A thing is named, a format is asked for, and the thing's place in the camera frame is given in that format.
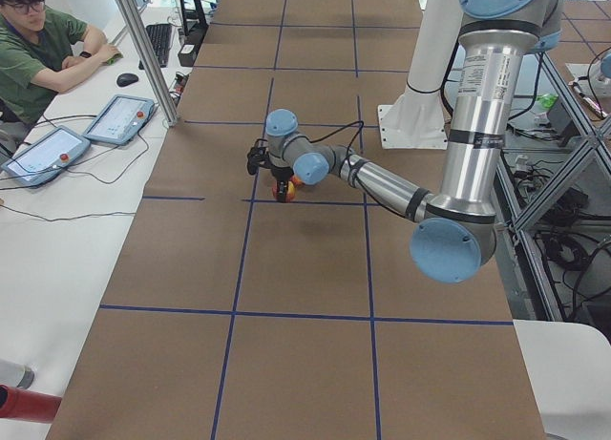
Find red cylinder object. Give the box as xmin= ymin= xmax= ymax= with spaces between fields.
xmin=0 ymin=385 xmax=62 ymax=424

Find red yellow apple front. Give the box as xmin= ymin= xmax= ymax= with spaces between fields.
xmin=290 ymin=175 xmax=305 ymax=187

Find brown paper table cover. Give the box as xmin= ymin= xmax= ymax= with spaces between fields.
xmin=49 ymin=0 xmax=544 ymax=439

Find teach pendant tablet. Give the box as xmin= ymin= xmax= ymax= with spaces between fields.
xmin=1 ymin=126 xmax=91 ymax=187
xmin=82 ymin=94 xmax=156 ymax=145

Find red yellow apple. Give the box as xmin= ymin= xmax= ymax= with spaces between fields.
xmin=290 ymin=175 xmax=305 ymax=187
xmin=272 ymin=180 xmax=296 ymax=202

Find aluminium frame post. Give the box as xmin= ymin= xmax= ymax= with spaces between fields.
xmin=116 ymin=0 xmax=179 ymax=127

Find black keyboard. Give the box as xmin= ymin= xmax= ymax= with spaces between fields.
xmin=145 ymin=23 xmax=173 ymax=68

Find far teach pendant tablet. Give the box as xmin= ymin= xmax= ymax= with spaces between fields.
xmin=82 ymin=94 xmax=156 ymax=145

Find black pendant cable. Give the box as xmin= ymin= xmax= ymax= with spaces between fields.
xmin=0 ymin=114 xmax=150 ymax=221

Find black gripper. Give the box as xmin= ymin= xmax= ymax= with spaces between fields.
xmin=271 ymin=165 xmax=292 ymax=202

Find black box with label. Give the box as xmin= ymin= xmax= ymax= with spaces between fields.
xmin=178 ymin=44 xmax=197 ymax=68

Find near teach pendant tablet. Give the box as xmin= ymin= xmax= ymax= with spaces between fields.
xmin=1 ymin=126 xmax=91 ymax=187

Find black computer mouse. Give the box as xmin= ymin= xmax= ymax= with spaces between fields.
xmin=116 ymin=73 xmax=139 ymax=88

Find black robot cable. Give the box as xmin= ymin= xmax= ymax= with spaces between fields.
xmin=252 ymin=120 xmax=367 ymax=157

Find white pedestal base plate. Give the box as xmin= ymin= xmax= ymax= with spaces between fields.
xmin=377 ymin=88 xmax=447 ymax=150

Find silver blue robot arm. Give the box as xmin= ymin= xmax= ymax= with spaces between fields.
xmin=265 ymin=0 xmax=564 ymax=283

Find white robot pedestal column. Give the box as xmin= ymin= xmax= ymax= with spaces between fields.
xmin=407 ymin=0 xmax=463 ymax=94

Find person in green shirt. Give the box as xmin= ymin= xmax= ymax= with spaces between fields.
xmin=1 ymin=0 xmax=120 ymax=126

